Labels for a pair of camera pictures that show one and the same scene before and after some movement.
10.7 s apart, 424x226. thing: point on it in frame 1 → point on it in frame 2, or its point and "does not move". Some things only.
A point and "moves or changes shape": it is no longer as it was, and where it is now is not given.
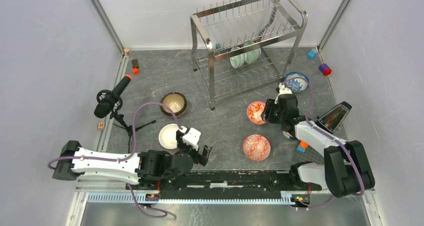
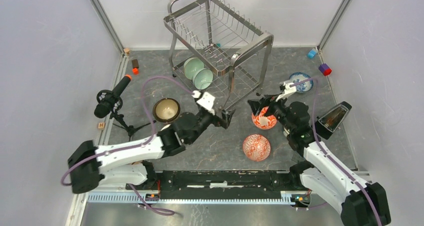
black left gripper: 203,158 → 224,122
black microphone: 108,101 does not move
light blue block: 311,53 does not move
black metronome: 333,120 does not move
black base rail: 222,185 does not move
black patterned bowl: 176,101 → 166,109
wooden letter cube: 101,125 does not move
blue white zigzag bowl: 256,147 does not move
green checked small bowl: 237,60 → 203,78
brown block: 135,63 does not move
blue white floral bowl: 297,84 moves or changes shape
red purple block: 325,69 does not move
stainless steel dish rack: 242,45 moves or changes shape
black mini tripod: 129,128 does not move
